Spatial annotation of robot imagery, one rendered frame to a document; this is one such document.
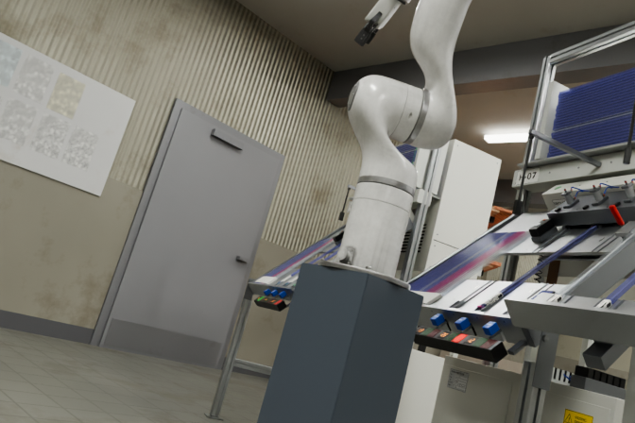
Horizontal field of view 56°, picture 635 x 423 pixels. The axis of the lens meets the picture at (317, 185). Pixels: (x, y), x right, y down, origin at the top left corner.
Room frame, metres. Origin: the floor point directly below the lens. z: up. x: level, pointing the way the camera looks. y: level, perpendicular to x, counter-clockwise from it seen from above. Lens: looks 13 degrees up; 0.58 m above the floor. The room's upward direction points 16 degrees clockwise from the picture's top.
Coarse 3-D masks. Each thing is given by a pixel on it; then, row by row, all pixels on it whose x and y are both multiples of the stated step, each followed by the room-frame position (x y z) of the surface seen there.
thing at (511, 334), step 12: (420, 312) 1.77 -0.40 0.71; (432, 312) 1.71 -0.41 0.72; (444, 312) 1.65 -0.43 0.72; (456, 312) 1.60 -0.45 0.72; (468, 312) 1.55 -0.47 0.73; (480, 312) 1.51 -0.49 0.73; (420, 324) 1.81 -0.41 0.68; (432, 324) 1.75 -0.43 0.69; (480, 324) 1.53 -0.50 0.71; (504, 324) 1.44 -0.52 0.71; (480, 336) 1.56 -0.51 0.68; (504, 336) 1.48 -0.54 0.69; (516, 336) 1.42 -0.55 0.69
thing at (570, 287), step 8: (632, 232) 1.33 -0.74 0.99; (624, 240) 1.31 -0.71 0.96; (616, 248) 1.30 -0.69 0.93; (608, 256) 1.28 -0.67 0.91; (592, 264) 1.28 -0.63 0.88; (600, 264) 1.27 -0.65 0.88; (584, 272) 1.26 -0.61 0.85; (592, 272) 1.26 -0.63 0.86; (576, 280) 1.24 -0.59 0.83; (584, 280) 1.25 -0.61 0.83; (568, 288) 1.23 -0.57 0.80
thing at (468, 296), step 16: (464, 288) 1.78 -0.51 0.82; (480, 288) 1.71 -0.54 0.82; (496, 288) 1.66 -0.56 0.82; (528, 288) 1.56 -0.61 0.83; (544, 288) 1.51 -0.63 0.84; (560, 288) 1.46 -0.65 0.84; (432, 304) 1.79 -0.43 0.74; (448, 304) 1.73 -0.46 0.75; (464, 304) 1.67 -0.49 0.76; (480, 304) 1.61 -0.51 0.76; (496, 304) 1.56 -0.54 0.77
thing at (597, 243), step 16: (512, 224) 2.12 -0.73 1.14; (528, 224) 2.04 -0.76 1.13; (608, 224) 1.69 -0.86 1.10; (528, 240) 1.89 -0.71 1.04; (544, 240) 1.82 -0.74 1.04; (560, 240) 1.75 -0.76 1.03; (592, 240) 1.63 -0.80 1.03; (608, 240) 1.58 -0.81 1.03; (544, 256) 1.82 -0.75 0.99; (560, 256) 1.76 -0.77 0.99; (576, 256) 1.70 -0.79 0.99; (592, 256) 1.65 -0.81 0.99
